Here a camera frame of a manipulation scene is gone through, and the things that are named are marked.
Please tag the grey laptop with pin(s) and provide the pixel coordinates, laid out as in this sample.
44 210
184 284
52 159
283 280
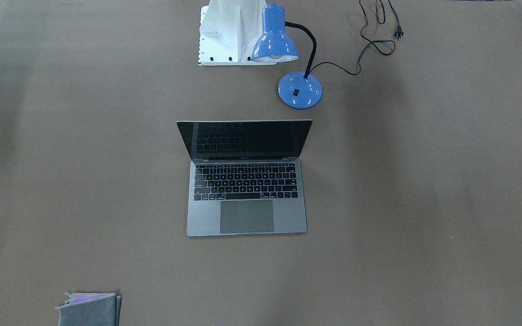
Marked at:
245 176

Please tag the blue desk lamp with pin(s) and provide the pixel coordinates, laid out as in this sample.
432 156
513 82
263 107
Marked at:
298 90

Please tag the folded grey cloth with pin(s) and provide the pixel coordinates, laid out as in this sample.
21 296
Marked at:
90 309

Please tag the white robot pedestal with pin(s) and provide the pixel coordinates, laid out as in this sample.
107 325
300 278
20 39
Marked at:
229 30

